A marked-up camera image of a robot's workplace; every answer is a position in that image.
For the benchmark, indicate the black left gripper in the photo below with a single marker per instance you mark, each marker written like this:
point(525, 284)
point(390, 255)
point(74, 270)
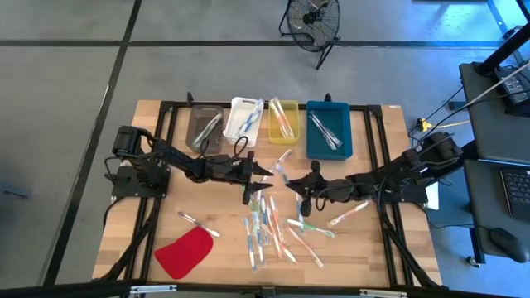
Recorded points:
point(227, 169)

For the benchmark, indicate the black caster wheel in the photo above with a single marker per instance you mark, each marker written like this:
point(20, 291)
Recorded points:
point(471, 260)

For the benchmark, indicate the silver metal bracket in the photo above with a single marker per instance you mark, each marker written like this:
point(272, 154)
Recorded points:
point(153, 288)
point(383, 293)

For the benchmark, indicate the black metal table frame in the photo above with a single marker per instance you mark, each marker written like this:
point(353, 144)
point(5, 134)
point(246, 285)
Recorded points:
point(370, 128)

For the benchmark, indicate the purple white toothbrush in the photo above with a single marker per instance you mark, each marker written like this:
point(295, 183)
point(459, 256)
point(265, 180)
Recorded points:
point(330, 133)
point(280, 161)
point(198, 224)
point(323, 128)

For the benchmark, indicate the yellow plastic bin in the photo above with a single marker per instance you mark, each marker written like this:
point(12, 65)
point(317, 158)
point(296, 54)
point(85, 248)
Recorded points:
point(273, 133)

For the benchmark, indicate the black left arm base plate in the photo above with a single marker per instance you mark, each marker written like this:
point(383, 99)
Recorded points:
point(124, 188)

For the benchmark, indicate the grey desk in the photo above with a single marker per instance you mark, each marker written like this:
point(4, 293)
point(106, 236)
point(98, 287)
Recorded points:
point(484, 207)
point(488, 124)

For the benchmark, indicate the white plastic bin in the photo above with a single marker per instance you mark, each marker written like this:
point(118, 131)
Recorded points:
point(234, 120)

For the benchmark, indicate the black table clamp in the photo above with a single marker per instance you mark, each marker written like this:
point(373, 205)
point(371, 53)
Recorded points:
point(189, 98)
point(327, 97)

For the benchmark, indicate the teal blue plastic bin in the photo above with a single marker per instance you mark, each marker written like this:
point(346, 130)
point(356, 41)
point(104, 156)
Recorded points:
point(339, 120)

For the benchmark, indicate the white paper sheet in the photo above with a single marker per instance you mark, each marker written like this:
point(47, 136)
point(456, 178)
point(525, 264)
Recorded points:
point(432, 196)

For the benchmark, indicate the black camera rig bar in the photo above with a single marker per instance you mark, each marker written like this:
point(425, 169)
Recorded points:
point(62, 289)

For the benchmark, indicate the black floor fan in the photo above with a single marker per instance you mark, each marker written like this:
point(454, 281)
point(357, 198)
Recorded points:
point(310, 25)

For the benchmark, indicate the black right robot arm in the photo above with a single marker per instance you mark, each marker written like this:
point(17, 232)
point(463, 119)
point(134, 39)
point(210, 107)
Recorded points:
point(397, 169)

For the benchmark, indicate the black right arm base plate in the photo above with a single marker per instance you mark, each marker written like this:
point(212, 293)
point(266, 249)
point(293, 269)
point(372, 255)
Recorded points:
point(414, 198)

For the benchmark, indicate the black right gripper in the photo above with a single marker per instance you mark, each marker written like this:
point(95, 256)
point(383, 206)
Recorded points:
point(335, 190)

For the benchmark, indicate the black laptop keyboard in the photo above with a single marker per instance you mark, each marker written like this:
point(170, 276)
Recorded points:
point(515, 192)

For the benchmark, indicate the blue white toothbrush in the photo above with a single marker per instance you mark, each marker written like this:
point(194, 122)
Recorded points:
point(282, 174)
point(254, 115)
point(259, 242)
point(263, 211)
point(250, 246)
point(299, 215)
point(248, 122)

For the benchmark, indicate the red cloth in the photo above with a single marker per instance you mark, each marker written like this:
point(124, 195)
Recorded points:
point(184, 252)

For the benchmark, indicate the black computer mouse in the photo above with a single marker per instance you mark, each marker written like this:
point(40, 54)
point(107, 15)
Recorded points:
point(507, 244)

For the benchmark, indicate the black metal pole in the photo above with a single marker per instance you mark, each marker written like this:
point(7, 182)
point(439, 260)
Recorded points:
point(503, 51)

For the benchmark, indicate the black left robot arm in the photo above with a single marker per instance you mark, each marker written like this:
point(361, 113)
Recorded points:
point(174, 155)

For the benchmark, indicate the black power device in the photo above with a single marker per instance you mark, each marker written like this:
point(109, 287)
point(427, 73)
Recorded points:
point(513, 85)

